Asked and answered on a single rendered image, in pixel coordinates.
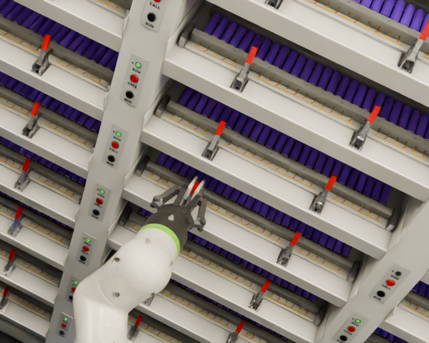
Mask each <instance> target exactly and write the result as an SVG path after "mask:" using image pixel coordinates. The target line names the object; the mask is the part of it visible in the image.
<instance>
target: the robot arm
mask: <svg viewBox="0 0 429 343"><path fill-rule="evenodd" d="M197 179H198V176H195V177H194V179H193V180H192V182H191V183H190V184H189V183H188V182H186V183H185V184H184V185H183V186H182V188H180V187H179V186H178V185H177V184H175V185H174V186H172V187H171V188H169V189H168V190H167V191H165V192H164V193H162V194H160V195H157V196H154V197H153V200H152V201H151V204H150V207H152V208H156V209H158V210H157V213H154V214H152V215H151V216H150V217H149V218H148V220H147V221H146V222H145V223H144V225H143V226H142V228H141V229H140V230H139V231H138V233H137V234H136V235H135V237H134V238H132V239H131V240H129V241H128V242H126V243H125V244H123V245H122V246H121V247H120V248H119V250H118V251H117V252H116V253H115V254H114V255H113V256H112V257H111V258H110V259H109V260H108V261H107V262H106V263H105V264H104V265H103V266H102V267H100V268H99V269H98V270H97V271H95V272H93V273H92V274H91V275H89V276H87V277H86V278H85V279H84V280H83V281H82V282H80V284H79V285H78V286H77V287H76V290H75V292H74V296H73V309H74V320H75V327H76V343H127V317H128V313H129V312H130V311H131V310H132V309H134V308H135V307H136V306H137V305H139V304H140V303H142V302H143V301H145V300H146V299H148V298H149V297H152V296H153V295H155V294H157V293H158V292H160V291H161V290H162V289H163V288H164V287H165V286H166V285H167V283H168V282H169V280H170V277H171V275H172V268H173V264H174V262H175V260H176V258H177V256H178V255H179V253H180V251H181V250H182V248H183V246H184V245H185V243H186V241H187V236H188V233H187V232H188V230H190V229H192V228H193V227H196V228H197V230H198V231H203V228H204V226H205V224H206V219H205V213H206V205H207V201H208V200H207V199H204V198H203V199H202V196H203V194H204V191H203V190H202V188H203V185H204V183H205V180H202V181H201V183H200V184H199V186H198V187H197V188H196V190H195V192H194V194H193V196H192V198H191V201H190V203H189V204H187V206H186V207H185V208H184V207H182V206H180V203H181V201H182V199H183V198H185V199H186V198H187V197H188V195H189V193H190V192H191V190H192V188H193V185H194V184H195V181H197ZM176 195H178V196H177V198H176V199H175V200H174V203H169V204H165V203H166V202H167V201H169V200H170V199H171V198H173V197H174V196H176ZM197 205H198V206H199V209H198V213H197V219H196V220H195V221H194V219H193V217H192V215H191V212H192V211H193V210H194V208H195V207H197Z"/></svg>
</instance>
